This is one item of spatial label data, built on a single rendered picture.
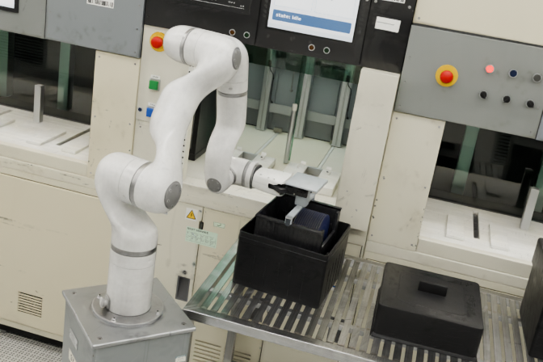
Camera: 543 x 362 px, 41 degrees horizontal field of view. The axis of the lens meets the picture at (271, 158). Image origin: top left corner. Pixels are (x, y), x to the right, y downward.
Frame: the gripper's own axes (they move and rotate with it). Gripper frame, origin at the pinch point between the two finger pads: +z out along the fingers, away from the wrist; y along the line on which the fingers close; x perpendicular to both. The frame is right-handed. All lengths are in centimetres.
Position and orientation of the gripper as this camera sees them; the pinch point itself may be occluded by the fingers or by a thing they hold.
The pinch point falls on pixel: (304, 189)
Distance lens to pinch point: 214.8
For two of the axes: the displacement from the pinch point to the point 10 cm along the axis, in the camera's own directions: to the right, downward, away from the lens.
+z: 9.3, 2.4, -2.8
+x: 1.5, -9.4, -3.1
